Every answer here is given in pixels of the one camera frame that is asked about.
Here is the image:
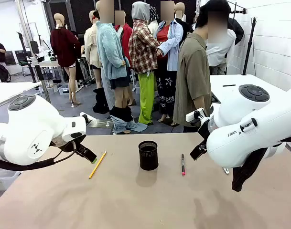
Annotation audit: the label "mannequin in light blue shirt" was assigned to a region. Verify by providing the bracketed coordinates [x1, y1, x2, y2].
[156, 1, 184, 125]

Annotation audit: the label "mannequin in maroon sweater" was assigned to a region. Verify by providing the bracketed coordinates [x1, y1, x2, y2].
[50, 13, 82, 106]

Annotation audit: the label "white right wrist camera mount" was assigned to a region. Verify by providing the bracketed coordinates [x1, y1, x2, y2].
[185, 107, 212, 123]

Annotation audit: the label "mannequin in black top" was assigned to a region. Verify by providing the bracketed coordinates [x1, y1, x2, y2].
[173, 2, 194, 48]

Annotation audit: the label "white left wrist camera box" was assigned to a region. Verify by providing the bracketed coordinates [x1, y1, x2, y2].
[61, 115, 87, 142]

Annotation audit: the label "black tripod stand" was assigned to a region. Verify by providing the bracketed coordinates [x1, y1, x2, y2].
[242, 16, 259, 76]

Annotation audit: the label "mannequin in red jacket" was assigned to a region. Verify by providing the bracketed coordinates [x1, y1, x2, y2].
[114, 10, 137, 106]

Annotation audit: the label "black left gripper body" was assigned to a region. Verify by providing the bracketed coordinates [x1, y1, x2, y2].
[51, 135, 86, 154]

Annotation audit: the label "mannequin in cream jacket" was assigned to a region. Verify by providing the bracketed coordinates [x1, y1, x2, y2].
[84, 10, 103, 89]

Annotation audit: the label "black mesh pen holder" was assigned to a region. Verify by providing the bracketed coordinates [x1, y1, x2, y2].
[138, 140, 159, 171]

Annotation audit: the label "person in olive shirt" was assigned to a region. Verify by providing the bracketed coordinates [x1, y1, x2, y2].
[173, 0, 232, 133]

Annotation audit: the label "grey work table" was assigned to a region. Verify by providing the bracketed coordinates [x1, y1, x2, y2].
[30, 61, 65, 104]

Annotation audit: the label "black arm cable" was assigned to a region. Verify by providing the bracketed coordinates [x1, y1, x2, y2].
[0, 140, 78, 171]

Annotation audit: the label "mannequin in blue fleece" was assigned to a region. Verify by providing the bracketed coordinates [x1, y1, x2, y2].
[95, 0, 141, 135]

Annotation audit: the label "dark monitor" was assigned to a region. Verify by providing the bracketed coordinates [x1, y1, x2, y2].
[4, 50, 17, 66]

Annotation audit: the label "mannequin in plaid shirt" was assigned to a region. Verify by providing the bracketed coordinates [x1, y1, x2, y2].
[128, 1, 161, 126]

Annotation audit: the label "white storage bin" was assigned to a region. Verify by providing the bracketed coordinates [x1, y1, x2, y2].
[0, 167, 22, 198]

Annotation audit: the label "black light stand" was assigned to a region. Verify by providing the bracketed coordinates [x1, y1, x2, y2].
[17, 31, 37, 83]

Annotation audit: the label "black boots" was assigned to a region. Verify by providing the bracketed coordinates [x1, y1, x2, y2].
[92, 87, 110, 114]

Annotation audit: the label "black sleeved cable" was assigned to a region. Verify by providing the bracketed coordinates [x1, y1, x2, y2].
[232, 135, 291, 193]

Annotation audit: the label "yellow pencil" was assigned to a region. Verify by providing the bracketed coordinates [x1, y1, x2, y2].
[88, 150, 108, 179]

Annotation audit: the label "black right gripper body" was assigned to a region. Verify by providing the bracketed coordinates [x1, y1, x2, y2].
[197, 118, 212, 142]

